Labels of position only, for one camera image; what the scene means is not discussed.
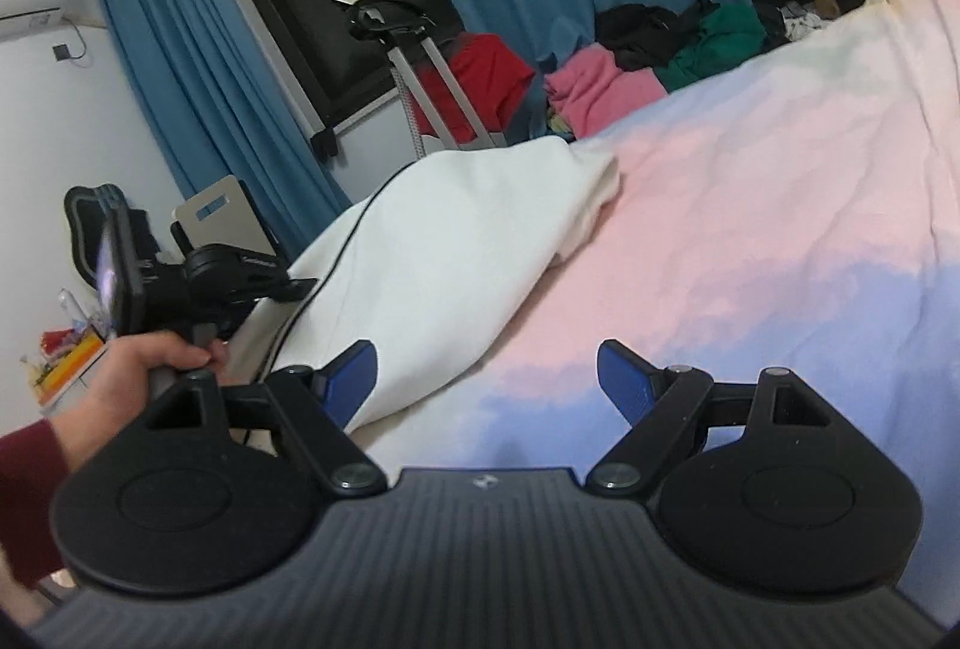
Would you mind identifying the yellow box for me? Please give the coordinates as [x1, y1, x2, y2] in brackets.
[36, 328, 104, 389]

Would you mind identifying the green garment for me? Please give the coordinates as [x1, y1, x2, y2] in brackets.
[660, 4, 788, 92]

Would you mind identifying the pastel pink blue blanket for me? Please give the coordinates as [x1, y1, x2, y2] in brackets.
[244, 0, 960, 627]

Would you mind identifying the black office chair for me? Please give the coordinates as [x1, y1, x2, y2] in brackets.
[64, 184, 163, 284]

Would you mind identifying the white garment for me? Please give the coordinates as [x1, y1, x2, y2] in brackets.
[232, 135, 621, 436]

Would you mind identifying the metal garment steamer stand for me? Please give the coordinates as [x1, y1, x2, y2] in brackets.
[332, 0, 497, 159]

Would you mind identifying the person's left hand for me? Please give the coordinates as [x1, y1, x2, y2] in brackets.
[49, 330, 233, 470]

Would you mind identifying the white black chair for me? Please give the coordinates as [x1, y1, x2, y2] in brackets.
[171, 175, 275, 268]

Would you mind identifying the red garment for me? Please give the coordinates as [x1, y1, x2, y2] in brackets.
[409, 34, 538, 145]

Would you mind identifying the person's left forearm maroon sleeve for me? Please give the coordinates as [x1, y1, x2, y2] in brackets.
[0, 420, 74, 590]

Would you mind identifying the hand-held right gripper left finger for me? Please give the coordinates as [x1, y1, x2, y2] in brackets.
[142, 340, 389, 496]

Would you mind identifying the white air conditioner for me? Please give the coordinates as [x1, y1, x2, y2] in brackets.
[0, 0, 107, 40]

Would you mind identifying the pink garment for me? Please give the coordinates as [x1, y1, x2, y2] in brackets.
[543, 47, 670, 140]

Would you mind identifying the black cable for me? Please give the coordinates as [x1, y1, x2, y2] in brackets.
[255, 150, 452, 381]

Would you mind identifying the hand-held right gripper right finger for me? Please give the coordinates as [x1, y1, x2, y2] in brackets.
[585, 340, 833, 494]

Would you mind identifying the black garment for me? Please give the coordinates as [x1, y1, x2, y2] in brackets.
[596, 0, 722, 73]

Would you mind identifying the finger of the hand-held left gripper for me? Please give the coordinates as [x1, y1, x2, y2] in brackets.
[251, 276, 320, 307]

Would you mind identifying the black white patterned cloth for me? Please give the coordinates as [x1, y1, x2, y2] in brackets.
[780, 0, 827, 40]

